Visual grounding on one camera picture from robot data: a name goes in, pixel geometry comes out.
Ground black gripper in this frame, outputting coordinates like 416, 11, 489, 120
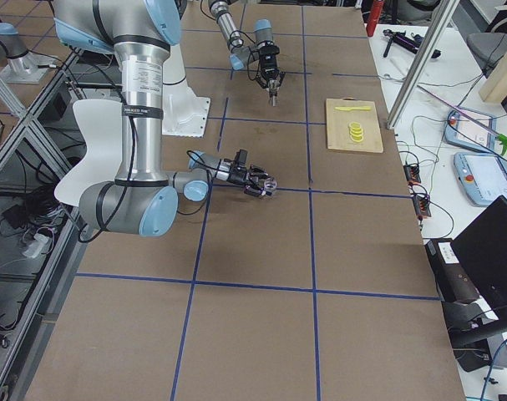
226, 149, 272, 197
254, 45, 286, 89

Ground steel jigger measuring cup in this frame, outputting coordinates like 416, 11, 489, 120
267, 79, 278, 107

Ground clear glass cup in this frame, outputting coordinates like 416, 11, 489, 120
263, 176, 277, 196

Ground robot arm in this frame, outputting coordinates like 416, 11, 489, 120
209, 1, 285, 100
54, 0, 276, 236

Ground yellow plastic knife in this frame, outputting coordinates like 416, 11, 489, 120
334, 106, 372, 112

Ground bamboo cutting board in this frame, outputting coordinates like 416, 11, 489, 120
326, 99, 383, 154

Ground black purple tool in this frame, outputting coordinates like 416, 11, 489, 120
383, 29, 423, 58

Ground white chair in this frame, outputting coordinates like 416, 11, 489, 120
54, 99, 122, 206

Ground upper teach pendant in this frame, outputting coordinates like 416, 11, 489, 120
444, 109, 494, 152

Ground teach pendant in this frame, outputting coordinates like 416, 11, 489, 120
454, 152, 507, 207
444, 109, 494, 152

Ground black box with label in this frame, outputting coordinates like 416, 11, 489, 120
425, 238, 479, 304

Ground lower teach pendant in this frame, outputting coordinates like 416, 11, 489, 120
454, 152, 507, 207

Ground wooden plank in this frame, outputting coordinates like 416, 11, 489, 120
479, 51, 507, 104

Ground black monitor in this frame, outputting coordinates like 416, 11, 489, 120
451, 195, 507, 318

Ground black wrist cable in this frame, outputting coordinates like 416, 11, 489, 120
185, 150, 237, 179

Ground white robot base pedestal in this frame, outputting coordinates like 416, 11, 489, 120
162, 44, 210, 137

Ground aluminium frame post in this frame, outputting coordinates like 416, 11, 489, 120
387, 0, 459, 129

